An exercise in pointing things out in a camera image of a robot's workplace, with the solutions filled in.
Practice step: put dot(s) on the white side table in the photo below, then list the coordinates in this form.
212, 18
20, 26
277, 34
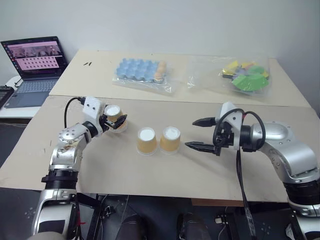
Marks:
15, 113

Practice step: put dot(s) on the yellow paper cup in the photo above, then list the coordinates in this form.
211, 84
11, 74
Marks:
112, 110
147, 142
170, 141

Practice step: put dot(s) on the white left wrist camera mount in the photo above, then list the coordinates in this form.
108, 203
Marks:
92, 107

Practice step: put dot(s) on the clear bag with coloured blocks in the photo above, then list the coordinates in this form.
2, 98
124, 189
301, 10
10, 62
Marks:
205, 75

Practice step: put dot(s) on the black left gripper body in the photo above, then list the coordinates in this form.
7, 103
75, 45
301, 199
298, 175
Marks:
109, 124

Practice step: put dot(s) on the dark rounded shape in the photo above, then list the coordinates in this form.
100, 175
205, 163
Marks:
131, 228
192, 226

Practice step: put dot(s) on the clear bag with egg tray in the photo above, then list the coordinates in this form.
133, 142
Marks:
160, 87

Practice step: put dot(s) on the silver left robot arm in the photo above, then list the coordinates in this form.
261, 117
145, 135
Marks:
70, 135

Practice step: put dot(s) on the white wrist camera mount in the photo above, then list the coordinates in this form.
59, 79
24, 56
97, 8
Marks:
231, 113
92, 107

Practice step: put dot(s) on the blue egg tray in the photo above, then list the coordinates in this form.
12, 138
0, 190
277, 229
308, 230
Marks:
136, 70

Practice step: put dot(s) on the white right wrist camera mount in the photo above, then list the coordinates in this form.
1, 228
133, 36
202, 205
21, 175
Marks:
231, 113

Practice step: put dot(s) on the large green fan-shaped block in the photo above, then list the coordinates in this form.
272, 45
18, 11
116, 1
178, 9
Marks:
247, 82

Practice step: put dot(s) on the grey open laptop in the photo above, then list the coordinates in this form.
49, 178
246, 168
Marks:
32, 85

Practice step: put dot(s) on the black electronic device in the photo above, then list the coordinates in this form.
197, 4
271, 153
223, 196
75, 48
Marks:
5, 96

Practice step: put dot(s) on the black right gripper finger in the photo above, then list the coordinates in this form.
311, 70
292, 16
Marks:
203, 122
200, 146

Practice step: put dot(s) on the yellow block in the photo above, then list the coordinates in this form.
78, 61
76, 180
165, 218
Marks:
230, 65

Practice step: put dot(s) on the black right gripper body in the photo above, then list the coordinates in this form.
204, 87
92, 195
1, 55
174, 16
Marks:
222, 140

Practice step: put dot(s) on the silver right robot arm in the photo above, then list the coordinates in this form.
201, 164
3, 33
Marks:
280, 135

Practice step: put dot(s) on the small green block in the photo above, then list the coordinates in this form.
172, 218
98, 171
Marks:
256, 68

